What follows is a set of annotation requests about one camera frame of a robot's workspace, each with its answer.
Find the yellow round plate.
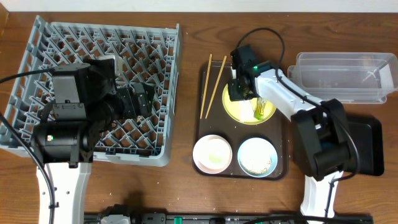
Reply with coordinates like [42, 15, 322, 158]
[222, 85, 277, 125]

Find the pink small bowl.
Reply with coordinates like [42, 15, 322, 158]
[192, 134, 233, 174]

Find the green snack wrapper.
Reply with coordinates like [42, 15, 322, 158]
[254, 98, 267, 120]

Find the dark brown serving tray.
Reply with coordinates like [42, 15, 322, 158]
[195, 62, 289, 181]

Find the black rail at table edge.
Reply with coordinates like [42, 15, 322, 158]
[83, 204, 374, 224]

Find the white cup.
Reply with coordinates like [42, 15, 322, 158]
[98, 55, 123, 77]

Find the light blue small bowl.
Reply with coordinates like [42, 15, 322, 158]
[237, 138, 278, 178]

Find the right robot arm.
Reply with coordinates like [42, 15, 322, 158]
[228, 45, 360, 218]

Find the grey plastic dish rack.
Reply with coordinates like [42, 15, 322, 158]
[4, 17, 182, 167]

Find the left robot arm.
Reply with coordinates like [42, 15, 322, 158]
[30, 59, 155, 223]

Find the black flat waste tray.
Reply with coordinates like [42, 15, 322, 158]
[348, 114, 384, 176]

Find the clear plastic waste bin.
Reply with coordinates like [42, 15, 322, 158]
[287, 52, 397, 104]

